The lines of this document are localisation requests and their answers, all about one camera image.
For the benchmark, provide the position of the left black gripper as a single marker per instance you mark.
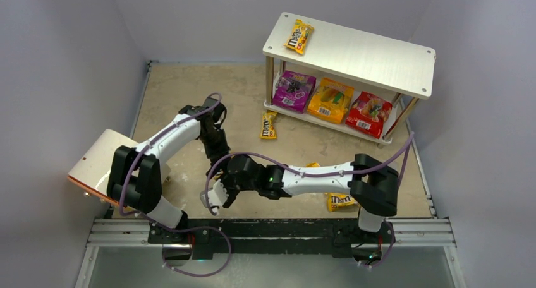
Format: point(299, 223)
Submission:
point(216, 151)

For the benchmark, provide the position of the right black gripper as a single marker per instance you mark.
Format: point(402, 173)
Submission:
point(231, 186)

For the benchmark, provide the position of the purple candy bag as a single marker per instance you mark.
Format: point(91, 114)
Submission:
point(293, 91)

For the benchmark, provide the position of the orange candy bag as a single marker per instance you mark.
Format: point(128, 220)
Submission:
point(331, 101)

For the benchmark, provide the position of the red candy bag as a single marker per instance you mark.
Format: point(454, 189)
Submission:
point(368, 114)

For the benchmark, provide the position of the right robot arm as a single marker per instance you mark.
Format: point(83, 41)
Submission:
point(373, 184)

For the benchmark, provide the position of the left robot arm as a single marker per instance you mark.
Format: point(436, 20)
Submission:
point(135, 180)

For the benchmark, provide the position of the white two-tier shelf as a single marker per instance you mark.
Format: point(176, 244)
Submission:
point(371, 62)

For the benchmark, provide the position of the white cylinder roll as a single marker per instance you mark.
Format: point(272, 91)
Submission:
point(93, 171)

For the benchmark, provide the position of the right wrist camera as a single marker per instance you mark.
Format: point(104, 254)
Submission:
point(214, 198)

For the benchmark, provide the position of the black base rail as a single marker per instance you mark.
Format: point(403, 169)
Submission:
point(340, 238)

